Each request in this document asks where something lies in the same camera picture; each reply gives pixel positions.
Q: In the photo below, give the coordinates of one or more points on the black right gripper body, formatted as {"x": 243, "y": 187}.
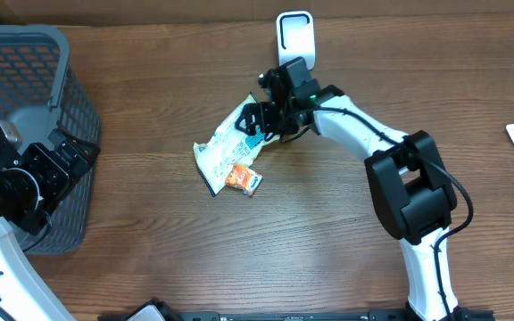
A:
{"x": 276, "y": 117}

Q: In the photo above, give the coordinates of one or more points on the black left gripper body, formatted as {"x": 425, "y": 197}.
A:
{"x": 33, "y": 187}

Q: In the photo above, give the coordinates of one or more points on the white printed snack bag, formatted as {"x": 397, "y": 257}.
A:
{"x": 214, "y": 160}

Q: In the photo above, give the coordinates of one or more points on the orange Kleenex tissue pack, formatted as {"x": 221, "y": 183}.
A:
{"x": 243, "y": 178}

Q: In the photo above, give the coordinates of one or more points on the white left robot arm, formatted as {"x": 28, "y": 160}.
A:
{"x": 23, "y": 293}

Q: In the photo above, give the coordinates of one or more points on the white barcode scanner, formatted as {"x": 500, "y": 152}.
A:
{"x": 296, "y": 37}

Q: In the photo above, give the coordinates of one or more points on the dark grey plastic basket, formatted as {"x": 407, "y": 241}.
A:
{"x": 38, "y": 93}

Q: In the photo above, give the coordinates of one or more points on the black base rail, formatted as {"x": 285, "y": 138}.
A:
{"x": 373, "y": 315}

